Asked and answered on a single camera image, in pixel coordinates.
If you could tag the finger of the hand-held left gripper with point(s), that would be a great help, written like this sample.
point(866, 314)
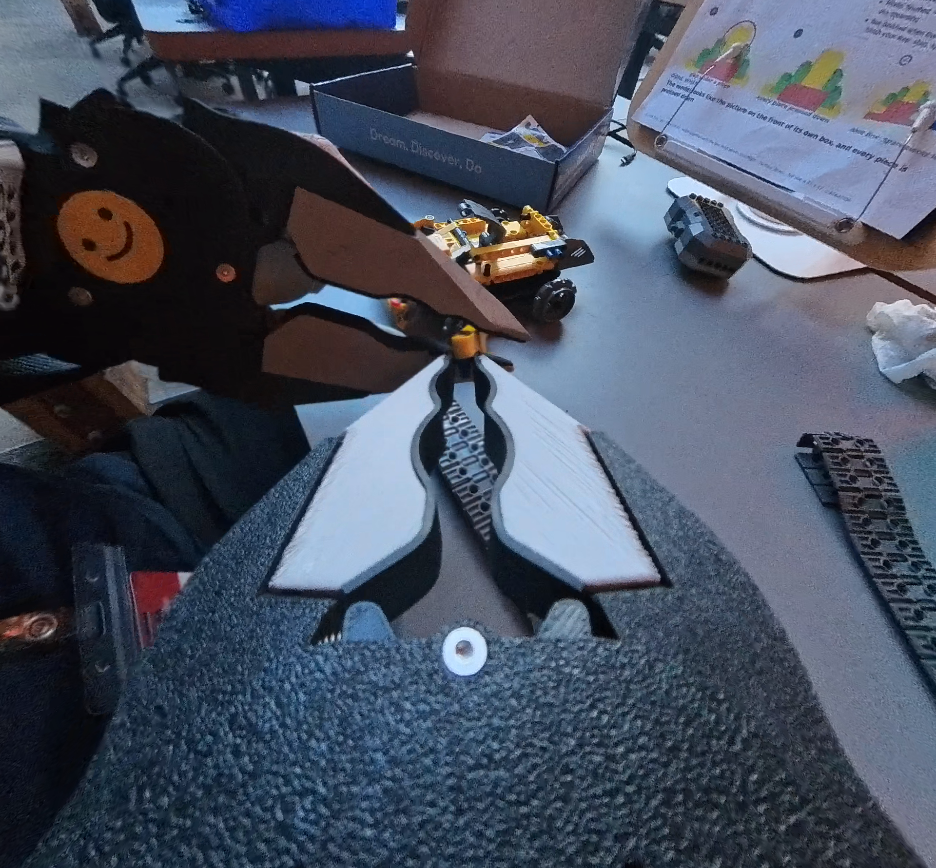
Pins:
point(329, 349)
point(387, 254)

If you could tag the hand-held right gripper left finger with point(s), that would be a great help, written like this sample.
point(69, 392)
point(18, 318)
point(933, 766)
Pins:
point(358, 510)

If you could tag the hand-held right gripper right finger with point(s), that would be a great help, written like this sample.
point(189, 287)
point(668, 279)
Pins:
point(570, 510)

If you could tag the grey toy track strip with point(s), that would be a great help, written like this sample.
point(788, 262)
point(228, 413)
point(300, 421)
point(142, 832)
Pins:
point(870, 517)
point(464, 458)

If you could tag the small yellow black brick piece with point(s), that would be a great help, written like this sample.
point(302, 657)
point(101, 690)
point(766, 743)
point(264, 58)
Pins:
point(466, 345)

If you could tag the yellow toy brick vehicle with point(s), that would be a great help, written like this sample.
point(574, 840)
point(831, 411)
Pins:
point(504, 254)

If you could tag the person's dark clothing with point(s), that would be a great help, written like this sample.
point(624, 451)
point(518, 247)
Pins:
point(205, 458)

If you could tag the wooden table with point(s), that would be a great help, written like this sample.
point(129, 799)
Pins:
point(278, 49)

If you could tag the small plastic parts packet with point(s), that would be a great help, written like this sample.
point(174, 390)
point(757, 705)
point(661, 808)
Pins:
point(528, 137)

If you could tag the black office chair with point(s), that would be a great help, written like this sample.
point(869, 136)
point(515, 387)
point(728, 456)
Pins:
point(117, 5)

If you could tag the blue cardboard box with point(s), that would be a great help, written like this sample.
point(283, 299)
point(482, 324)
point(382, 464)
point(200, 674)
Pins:
point(512, 20)

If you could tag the small black red device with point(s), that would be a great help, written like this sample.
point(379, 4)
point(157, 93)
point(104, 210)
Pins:
point(110, 627)

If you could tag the grey brick block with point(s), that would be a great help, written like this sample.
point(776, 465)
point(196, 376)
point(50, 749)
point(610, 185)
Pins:
point(706, 236)

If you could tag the white stand base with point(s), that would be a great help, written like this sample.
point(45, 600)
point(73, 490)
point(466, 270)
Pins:
point(797, 254)

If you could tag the crumpled white tissue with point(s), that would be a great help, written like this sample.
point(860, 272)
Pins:
point(907, 341)

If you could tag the instruction sheet on stand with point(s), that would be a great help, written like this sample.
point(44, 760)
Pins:
point(899, 254)

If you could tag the printed instruction sheet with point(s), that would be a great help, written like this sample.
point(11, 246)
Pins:
point(804, 20)

